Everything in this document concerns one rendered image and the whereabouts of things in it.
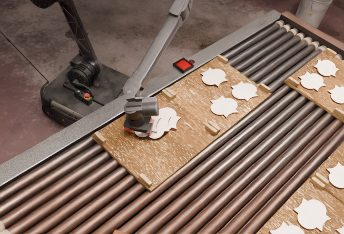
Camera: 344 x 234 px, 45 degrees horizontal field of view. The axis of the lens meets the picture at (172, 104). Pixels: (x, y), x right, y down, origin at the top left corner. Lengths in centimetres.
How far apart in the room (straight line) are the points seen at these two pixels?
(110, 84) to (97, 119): 112
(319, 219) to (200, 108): 68
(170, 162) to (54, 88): 144
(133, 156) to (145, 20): 247
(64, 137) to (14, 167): 22
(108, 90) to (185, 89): 101
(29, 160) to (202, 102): 79
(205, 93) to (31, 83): 172
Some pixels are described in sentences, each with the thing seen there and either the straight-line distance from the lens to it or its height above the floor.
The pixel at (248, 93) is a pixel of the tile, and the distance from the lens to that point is 200.
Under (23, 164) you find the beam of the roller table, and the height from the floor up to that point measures 91.
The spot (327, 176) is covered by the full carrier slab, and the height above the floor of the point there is 94.
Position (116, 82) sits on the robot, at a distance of 295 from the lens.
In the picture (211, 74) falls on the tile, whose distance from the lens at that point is 204.
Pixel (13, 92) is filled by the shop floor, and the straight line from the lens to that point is 327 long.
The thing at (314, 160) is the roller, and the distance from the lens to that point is 188.
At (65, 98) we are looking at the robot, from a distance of 284.
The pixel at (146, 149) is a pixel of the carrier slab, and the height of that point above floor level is 94.
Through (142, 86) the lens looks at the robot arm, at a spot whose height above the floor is 117.
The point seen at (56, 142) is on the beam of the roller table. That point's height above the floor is 91.
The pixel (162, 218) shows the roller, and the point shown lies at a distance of 154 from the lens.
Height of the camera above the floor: 227
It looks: 46 degrees down
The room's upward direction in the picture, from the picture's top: 10 degrees clockwise
